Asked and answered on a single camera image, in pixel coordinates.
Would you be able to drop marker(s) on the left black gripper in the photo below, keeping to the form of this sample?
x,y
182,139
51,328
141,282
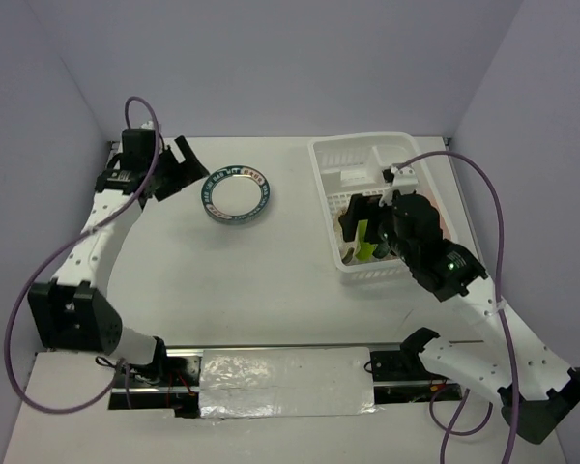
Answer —
x,y
191,171

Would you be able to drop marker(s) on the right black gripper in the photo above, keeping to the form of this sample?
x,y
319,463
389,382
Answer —
x,y
361,206

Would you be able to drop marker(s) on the lime green plate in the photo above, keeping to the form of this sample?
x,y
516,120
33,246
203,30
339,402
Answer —
x,y
359,251

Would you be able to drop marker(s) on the cream plate with black blot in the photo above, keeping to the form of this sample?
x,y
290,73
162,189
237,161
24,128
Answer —
x,y
340,227

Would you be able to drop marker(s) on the teal rim lettered plate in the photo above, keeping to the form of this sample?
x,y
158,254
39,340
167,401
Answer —
x,y
236,195

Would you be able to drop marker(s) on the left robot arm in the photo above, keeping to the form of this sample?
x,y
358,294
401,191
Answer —
x,y
72,311

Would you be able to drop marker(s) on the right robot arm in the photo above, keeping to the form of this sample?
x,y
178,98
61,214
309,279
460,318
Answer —
x,y
535,388

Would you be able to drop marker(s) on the white plastic dish rack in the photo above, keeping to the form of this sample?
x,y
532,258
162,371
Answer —
x,y
349,164

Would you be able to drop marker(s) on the red orange plate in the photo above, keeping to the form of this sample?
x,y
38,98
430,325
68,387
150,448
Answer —
x,y
433,201

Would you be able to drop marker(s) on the silver foil tape sheet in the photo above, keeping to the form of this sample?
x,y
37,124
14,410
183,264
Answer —
x,y
254,384

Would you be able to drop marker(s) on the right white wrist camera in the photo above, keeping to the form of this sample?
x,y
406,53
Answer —
x,y
399,181

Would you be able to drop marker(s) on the black metal base rail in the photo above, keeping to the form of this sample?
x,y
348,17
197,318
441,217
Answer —
x,y
395,381

